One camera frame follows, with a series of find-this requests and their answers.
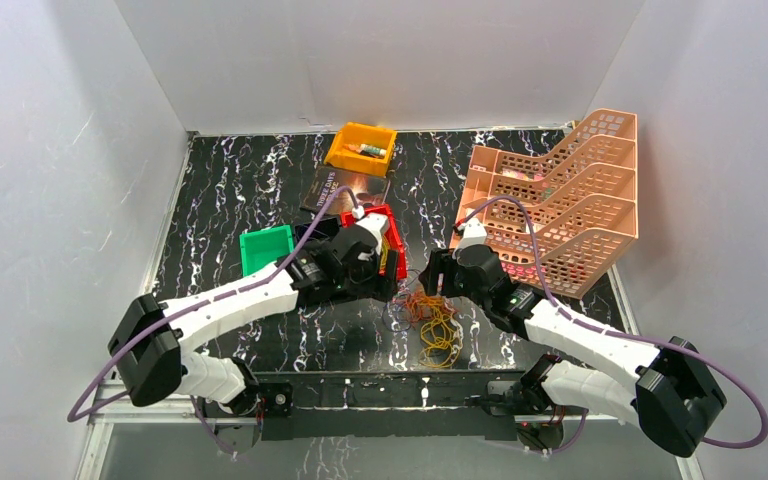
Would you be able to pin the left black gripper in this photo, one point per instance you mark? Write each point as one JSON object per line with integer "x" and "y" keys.
{"x": 384, "y": 277}

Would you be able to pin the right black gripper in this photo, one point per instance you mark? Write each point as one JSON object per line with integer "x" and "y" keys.
{"x": 440, "y": 262}

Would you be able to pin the red plastic bin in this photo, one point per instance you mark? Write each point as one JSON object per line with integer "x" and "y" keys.
{"x": 392, "y": 244}

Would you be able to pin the green plastic bin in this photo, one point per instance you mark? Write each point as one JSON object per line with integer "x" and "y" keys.
{"x": 262, "y": 247}

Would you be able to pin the black plastic bin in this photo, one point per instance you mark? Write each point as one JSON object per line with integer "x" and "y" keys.
{"x": 311, "y": 235}

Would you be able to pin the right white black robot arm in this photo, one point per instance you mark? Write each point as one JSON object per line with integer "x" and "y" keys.
{"x": 665, "y": 391}

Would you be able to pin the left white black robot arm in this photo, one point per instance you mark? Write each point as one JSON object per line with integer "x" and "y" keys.
{"x": 156, "y": 344}

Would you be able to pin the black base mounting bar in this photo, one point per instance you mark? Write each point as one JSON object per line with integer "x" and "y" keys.
{"x": 475, "y": 403}

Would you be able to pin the orange plastic bin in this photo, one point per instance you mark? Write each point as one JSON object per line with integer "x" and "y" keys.
{"x": 356, "y": 133}

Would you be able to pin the marker in orange bin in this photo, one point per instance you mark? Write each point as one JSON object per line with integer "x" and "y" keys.
{"x": 367, "y": 150}

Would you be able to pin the pink tiered file tray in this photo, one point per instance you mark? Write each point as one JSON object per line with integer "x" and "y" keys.
{"x": 569, "y": 214}

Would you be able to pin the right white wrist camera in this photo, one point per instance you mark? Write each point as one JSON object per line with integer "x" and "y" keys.
{"x": 469, "y": 233}

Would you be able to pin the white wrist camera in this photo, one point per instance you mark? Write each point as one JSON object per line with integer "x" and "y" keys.
{"x": 469, "y": 233}
{"x": 377, "y": 224}

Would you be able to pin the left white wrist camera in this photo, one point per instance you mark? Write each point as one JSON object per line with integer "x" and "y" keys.
{"x": 377, "y": 224}

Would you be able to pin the aluminium frame rail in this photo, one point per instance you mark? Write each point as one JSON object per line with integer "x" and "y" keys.
{"x": 166, "y": 441}

